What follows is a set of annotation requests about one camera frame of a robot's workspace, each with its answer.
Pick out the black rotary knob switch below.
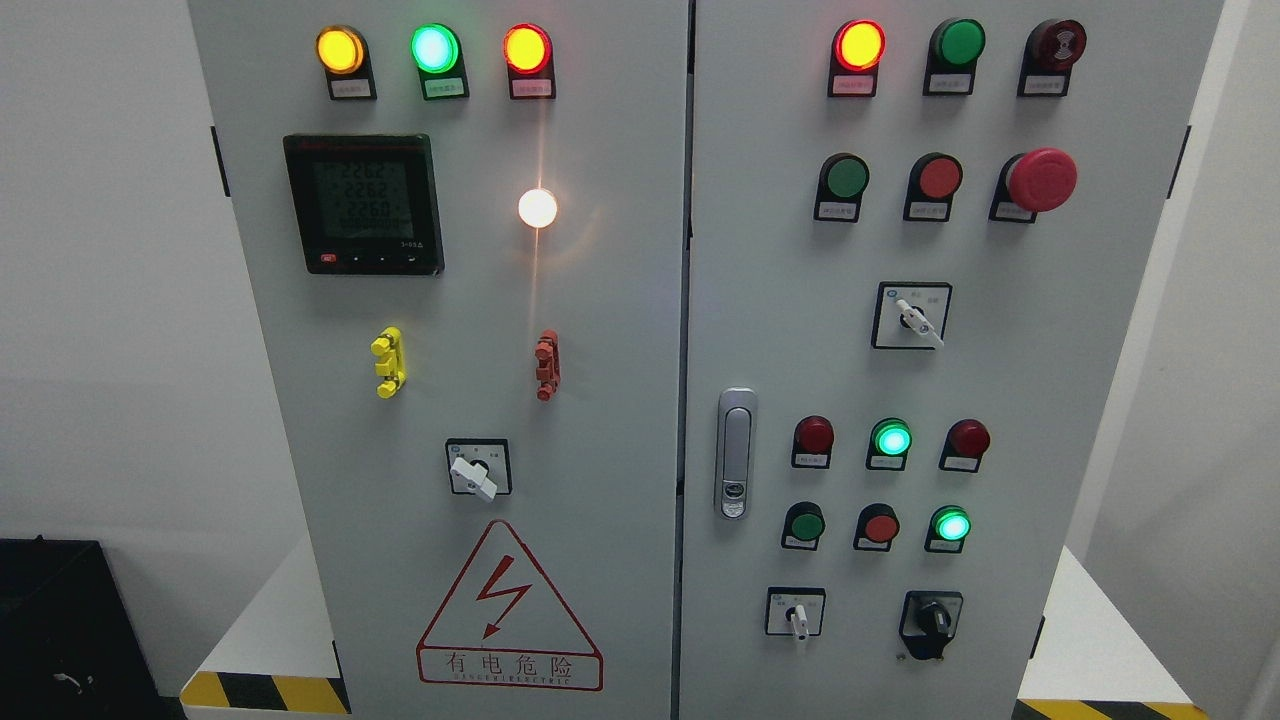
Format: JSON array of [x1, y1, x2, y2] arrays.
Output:
[[899, 591, 964, 661]]

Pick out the grey electrical cabinet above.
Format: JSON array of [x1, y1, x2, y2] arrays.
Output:
[[189, 1, 1224, 719]]

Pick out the red terminal connector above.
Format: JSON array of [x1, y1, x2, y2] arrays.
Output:
[[534, 329, 561, 402]]

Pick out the white glowing lamp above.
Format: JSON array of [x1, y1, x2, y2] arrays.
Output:
[[517, 187, 559, 229]]

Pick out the dark red indicator left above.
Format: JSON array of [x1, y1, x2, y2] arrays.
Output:
[[790, 415, 835, 470]]

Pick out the dark red indicator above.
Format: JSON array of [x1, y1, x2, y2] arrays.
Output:
[[938, 418, 991, 473], [790, 415, 835, 470]]

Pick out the green push button lower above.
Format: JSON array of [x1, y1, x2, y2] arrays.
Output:
[[780, 501, 826, 551]]

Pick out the green push button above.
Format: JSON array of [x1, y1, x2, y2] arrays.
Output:
[[780, 501, 826, 551], [813, 152, 870, 223]]

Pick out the yellow terminal connector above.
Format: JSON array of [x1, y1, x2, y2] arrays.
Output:
[[370, 325, 407, 398]]

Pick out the green lit indicator middle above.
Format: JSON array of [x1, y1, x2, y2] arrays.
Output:
[[865, 416, 913, 471]]

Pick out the green lit indicator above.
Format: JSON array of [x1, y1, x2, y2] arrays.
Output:
[[865, 416, 913, 471], [410, 23, 470, 101]]

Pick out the green push button upper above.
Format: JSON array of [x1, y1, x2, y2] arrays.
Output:
[[813, 152, 870, 223]]

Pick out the red push button lower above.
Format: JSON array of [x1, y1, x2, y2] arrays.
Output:
[[852, 503, 901, 552]]

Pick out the red push button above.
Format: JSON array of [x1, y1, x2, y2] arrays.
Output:
[[902, 152, 963, 223], [852, 503, 901, 552]]

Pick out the red high voltage warning sticker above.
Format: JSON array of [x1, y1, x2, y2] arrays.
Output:
[[417, 519, 604, 692]]

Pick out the black digital power meter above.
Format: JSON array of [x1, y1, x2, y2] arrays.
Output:
[[283, 135, 445, 275]]

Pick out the orange red indicator left door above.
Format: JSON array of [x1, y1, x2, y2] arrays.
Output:
[[503, 23, 557, 99]]

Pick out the orange red indicator door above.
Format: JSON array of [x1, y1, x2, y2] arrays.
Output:
[[827, 19, 886, 97], [503, 23, 557, 99]]

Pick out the dark red indicator right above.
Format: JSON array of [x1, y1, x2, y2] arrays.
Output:
[[938, 418, 991, 473]]

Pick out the red push button upper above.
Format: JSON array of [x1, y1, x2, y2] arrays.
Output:
[[902, 152, 963, 223]]

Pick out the green lit button lower right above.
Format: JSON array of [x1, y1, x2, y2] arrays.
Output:
[[924, 505, 972, 553]]

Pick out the green lit indicator top left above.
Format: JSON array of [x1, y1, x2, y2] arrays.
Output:
[[410, 23, 470, 101]]

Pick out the orange red indicator right door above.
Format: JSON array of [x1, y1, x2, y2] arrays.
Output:
[[827, 19, 886, 97]]

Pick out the yellow indicator light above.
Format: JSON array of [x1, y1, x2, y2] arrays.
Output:
[[315, 26, 378, 101]]

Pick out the red emergency stop mushroom button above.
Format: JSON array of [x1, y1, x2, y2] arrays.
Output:
[[989, 147, 1078, 224]]

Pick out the dark green indicator top right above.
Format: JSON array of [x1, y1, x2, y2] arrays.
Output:
[[923, 17, 986, 96]]

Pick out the red black buzzer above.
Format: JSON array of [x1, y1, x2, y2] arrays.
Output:
[[1018, 18, 1087, 97]]

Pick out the black box on floor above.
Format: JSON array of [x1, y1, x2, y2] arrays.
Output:
[[1, 536, 165, 719]]

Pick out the silver door handle lock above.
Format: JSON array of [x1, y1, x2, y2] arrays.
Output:
[[714, 387, 758, 520]]

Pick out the white selector switch left door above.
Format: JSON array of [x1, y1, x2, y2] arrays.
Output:
[[445, 438, 512, 503]]

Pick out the white selector switch upper right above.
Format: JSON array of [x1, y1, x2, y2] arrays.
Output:
[[870, 281, 954, 350]]

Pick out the white selector switch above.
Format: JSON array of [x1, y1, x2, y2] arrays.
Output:
[[870, 281, 954, 350], [764, 585, 827, 652]]

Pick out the white selector switch lower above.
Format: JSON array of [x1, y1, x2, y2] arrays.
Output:
[[764, 585, 827, 652]]

